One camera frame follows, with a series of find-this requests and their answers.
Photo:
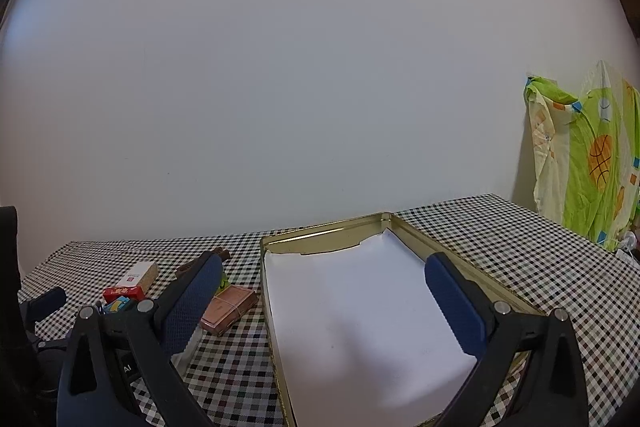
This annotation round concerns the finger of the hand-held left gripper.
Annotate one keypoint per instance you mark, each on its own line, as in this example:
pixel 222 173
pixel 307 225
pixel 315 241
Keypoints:
pixel 47 302

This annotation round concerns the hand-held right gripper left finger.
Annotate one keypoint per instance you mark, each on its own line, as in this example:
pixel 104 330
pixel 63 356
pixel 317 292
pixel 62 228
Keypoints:
pixel 192 302

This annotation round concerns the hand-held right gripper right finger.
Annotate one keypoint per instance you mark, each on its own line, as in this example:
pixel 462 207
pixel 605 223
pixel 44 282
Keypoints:
pixel 455 307

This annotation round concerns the pink case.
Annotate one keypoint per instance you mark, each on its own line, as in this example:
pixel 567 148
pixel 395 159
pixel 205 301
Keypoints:
pixel 230 307

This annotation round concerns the green toy building block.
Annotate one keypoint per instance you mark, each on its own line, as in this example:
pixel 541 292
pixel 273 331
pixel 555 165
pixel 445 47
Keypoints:
pixel 224 281

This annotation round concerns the gold metal tin box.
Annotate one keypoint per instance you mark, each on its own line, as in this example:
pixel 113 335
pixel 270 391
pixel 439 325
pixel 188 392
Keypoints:
pixel 480 267

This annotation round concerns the brown wooden piece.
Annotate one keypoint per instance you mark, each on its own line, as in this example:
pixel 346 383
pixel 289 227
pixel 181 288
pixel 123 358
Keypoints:
pixel 220 253

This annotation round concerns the white and wood box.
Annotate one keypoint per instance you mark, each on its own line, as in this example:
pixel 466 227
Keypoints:
pixel 135 276

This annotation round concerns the blue toy building block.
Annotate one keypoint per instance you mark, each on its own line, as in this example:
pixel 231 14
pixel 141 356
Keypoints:
pixel 116 306

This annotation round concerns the red small box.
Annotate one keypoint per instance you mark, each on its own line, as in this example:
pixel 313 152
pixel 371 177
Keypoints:
pixel 122 293

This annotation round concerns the checkered tablecloth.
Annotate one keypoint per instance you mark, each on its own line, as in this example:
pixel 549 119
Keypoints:
pixel 240 372

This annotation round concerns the white paper sheet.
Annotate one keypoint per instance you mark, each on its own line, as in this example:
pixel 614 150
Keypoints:
pixel 360 307

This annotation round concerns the green printed cloth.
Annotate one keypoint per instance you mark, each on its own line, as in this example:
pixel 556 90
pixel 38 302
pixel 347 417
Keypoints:
pixel 585 187

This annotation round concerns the small white object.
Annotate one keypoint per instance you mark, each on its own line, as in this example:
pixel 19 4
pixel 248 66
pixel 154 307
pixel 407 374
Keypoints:
pixel 627 242

